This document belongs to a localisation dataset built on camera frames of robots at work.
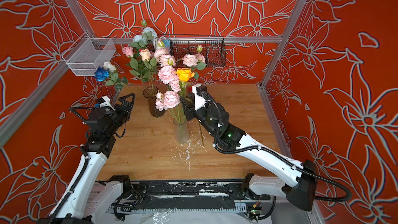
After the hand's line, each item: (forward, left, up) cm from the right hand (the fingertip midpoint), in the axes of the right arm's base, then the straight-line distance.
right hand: (182, 95), depth 61 cm
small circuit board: (-36, -32, -40) cm, 62 cm away
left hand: (+5, +24, -8) cm, 26 cm away
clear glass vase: (-1, +3, -28) cm, 28 cm away
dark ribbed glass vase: (+15, +22, -33) cm, 42 cm away
